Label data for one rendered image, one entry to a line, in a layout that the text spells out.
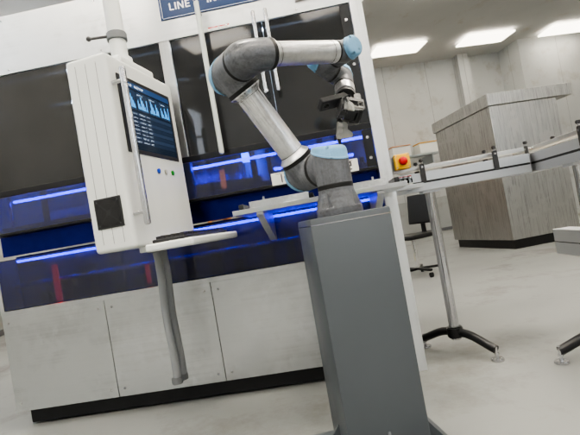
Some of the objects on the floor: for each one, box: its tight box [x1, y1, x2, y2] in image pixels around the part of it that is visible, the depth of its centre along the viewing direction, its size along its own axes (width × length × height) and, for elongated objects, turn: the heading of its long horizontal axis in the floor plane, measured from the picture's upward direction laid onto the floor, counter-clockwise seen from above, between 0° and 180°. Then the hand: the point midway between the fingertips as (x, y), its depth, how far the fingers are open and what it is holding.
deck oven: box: [432, 82, 580, 249], centre depth 664 cm, size 158×123×204 cm
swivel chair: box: [404, 193, 438, 277], centre depth 504 cm, size 58×58×90 cm
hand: (344, 129), depth 153 cm, fingers open, 14 cm apart
